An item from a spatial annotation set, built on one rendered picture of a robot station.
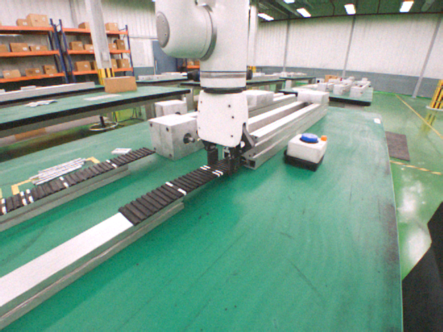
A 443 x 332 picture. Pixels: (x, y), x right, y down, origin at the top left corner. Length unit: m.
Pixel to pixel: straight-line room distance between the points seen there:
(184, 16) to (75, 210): 0.36
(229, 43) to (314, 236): 0.32
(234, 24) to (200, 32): 0.06
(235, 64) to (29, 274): 0.39
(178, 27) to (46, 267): 0.34
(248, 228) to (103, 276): 0.21
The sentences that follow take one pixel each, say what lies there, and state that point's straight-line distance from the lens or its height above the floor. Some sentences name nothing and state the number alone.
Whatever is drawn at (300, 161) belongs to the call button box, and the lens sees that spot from 0.50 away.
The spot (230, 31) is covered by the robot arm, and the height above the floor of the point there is 1.06.
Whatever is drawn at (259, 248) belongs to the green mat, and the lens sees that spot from 0.29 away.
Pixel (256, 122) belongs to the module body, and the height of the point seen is 0.86.
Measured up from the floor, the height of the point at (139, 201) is 0.81.
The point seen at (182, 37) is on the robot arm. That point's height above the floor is 1.04.
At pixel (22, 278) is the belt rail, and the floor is 0.81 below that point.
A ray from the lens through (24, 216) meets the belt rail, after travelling 0.46.
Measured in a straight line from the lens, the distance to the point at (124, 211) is 0.32.
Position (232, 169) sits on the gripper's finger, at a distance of 0.41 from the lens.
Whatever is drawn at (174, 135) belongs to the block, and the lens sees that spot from 0.49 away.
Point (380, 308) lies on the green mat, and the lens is 0.30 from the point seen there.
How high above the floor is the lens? 1.00
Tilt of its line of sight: 28 degrees down
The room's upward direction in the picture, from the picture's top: straight up
